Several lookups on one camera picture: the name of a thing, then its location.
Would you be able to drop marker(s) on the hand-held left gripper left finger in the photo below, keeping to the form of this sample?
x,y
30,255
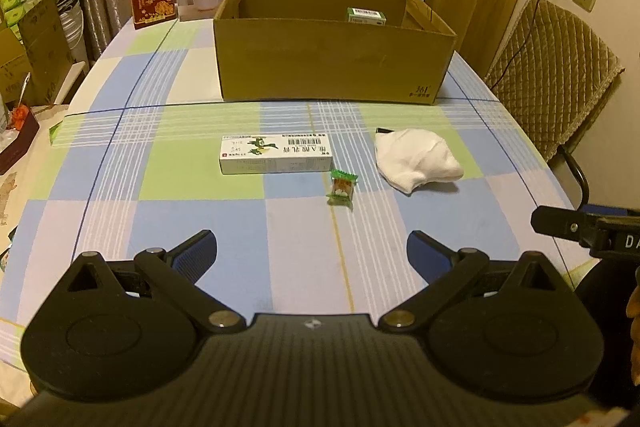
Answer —
x,y
195,257

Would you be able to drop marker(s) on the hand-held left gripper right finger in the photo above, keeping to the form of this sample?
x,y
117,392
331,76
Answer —
x,y
430,257

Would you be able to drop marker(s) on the green tissue packs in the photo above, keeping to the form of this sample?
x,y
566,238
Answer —
x,y
12,9

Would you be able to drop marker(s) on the white sock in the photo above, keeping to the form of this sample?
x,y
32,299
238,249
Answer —
x,y
417,159

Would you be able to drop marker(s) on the brown carton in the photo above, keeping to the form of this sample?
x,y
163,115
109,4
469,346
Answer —
x,y
40,47

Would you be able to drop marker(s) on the checked tablecloth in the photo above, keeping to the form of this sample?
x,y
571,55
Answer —
x,y
300,227

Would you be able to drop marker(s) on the quilted chair cover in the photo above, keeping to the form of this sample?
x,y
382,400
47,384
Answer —
x,y
555,72

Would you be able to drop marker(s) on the dark red tray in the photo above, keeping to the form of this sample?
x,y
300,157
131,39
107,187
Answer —
x,y
17,147

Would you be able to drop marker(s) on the green candy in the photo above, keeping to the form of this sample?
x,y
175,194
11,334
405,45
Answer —
x,y
341,189

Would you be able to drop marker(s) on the long white medicine box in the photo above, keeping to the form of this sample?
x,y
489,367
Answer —
x,y
275,154

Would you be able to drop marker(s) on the person's right hand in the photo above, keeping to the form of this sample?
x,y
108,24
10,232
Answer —
x,y
635,332

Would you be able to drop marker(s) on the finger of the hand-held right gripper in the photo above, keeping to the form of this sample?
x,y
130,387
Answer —
x,y
560,224

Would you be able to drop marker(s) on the brown cardboard box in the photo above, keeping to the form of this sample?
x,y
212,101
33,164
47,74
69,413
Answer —
x,y
325,62

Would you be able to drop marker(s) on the green and white medicine box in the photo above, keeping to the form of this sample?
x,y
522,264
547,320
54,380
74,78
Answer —
x,y
366,16

